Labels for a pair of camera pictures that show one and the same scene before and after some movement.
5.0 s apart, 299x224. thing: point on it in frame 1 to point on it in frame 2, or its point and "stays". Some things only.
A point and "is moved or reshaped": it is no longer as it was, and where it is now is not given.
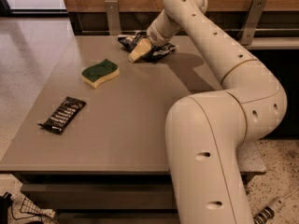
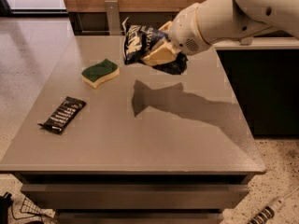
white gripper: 154,36 to 184,32
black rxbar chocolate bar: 64,116 stays
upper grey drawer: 100,196 stays
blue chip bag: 130,41 is moved or reshaped
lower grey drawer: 118,217 stays
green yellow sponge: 100,73 stays
